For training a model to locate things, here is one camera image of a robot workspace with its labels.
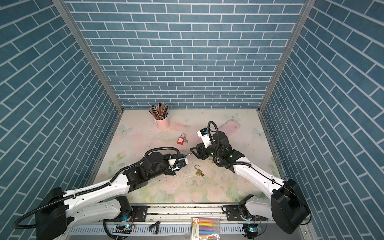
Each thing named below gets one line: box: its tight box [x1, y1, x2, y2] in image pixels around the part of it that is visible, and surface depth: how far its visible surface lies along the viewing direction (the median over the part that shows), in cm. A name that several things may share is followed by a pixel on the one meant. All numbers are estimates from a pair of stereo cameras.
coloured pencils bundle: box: [148, 102, 170, 120], surface depth 104 cm
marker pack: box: [191, 217, 220, 240], surface depth 70 cm
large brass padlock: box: [194, 164, 203, 177], surface depth 89 cm
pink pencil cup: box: [154, 115, 170, 131], surface depth 107 cm
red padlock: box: [177, 133, 186, 145], surface depth 103 cm
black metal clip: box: [148, 221, 160, 236], surface depth 71 cm
